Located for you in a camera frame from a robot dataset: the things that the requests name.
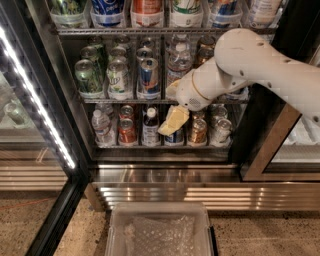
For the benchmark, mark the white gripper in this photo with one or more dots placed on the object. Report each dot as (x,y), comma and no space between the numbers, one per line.
(185,94)

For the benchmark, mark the red bull can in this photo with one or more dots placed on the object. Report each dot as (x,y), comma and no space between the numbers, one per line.
(148,76)
(143,53)
(147,42)

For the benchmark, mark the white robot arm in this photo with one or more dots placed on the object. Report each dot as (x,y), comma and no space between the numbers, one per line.
(243,58)

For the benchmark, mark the rear bronze can lower shelf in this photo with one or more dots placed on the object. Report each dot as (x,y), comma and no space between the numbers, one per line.
(198,115)

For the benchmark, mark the bronze can shelf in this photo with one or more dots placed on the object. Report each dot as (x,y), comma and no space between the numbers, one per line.
(198,131)
(198,115)

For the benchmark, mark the front blue can lower shelf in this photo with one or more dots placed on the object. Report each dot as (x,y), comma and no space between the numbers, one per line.
(175,138)

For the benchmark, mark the front bronze can lower shelf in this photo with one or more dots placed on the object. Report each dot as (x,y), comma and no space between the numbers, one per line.
(198,131)

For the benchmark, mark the front water bottle middle shelf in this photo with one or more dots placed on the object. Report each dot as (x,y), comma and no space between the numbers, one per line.
(179,63)

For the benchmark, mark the water bottle shelf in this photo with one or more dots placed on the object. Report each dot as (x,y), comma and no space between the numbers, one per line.
(179,38)
(179,63)
(102,126)

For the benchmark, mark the rear silver can lower shelf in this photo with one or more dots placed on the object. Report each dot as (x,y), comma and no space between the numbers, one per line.
(218,110)

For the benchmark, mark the silver can shelf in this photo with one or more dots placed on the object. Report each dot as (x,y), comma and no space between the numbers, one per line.
(221,131)
(218,110)

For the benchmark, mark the rear orange soda can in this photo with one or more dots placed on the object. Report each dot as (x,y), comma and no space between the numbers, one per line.
(126,112)

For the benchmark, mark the orange soda can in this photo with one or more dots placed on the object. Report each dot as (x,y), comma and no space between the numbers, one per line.
(126,129)
(126,112)

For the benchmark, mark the front orange soda can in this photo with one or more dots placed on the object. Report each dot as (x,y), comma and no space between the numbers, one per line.
(126,129)

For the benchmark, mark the gold can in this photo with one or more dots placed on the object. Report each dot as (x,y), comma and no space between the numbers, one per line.
(203,55)
(206,41)

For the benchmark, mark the front silver can lower shelf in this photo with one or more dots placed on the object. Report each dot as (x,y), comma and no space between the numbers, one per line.
(221,131)

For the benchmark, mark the front 7up can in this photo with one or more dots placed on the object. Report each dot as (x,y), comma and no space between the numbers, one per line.
(117,74)

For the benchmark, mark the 7up can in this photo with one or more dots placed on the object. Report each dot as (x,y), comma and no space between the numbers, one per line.
(117,74)
(118,53)
(122,41)

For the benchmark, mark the rear water bottle middle shelf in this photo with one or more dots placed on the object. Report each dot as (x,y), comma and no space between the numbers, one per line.
(179,38)

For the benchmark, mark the rear gold can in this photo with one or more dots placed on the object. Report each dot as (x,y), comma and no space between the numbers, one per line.
(206,41)

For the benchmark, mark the front blue pepsi can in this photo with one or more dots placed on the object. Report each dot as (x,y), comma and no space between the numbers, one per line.
(241,94)

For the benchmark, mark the water bottle lower shelf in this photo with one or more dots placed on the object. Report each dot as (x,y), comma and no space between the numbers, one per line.
(102,126)

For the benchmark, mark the rear 7up can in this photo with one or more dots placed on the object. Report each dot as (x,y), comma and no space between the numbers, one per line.
(122,41)

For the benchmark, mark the front green soda can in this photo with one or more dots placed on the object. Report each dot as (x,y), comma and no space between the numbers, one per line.
(87,77)

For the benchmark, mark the green soda can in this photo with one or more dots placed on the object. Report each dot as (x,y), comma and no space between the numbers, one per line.
(87,77)
(92,54)
(97,42)

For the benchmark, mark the green white bottle top shelf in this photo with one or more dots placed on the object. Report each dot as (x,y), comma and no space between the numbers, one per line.
(185,13)

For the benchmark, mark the steel fridge base grille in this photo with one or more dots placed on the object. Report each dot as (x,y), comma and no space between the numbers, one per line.
(219,188)

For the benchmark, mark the rear green soda can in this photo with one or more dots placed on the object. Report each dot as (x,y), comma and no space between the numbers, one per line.
(97,42)

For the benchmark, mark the blue orange bottle top shelf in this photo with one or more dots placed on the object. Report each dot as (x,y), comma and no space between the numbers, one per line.
(224,14)

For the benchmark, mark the pepsi bottle top shelf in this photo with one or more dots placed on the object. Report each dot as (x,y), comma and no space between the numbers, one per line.
(108,13)

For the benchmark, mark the open glass fridge door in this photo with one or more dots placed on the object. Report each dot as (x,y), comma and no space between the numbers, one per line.
(42,160)

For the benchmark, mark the dark juice bottle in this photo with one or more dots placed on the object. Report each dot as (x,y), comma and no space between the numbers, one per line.
(150,128)

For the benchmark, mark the clear plastic bin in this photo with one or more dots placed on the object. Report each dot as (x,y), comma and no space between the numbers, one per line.
(159,229)

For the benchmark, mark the upper wire shelf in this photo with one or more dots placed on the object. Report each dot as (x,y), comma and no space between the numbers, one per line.
(136,31)

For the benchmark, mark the wire shelf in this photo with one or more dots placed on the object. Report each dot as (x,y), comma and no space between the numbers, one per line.
(136,31)
(157,101)

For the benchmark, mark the middle wire shelf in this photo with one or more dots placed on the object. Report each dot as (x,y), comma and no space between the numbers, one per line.
(157,101)

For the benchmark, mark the right fridge door frame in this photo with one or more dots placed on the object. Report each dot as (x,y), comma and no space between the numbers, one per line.
(258,146)

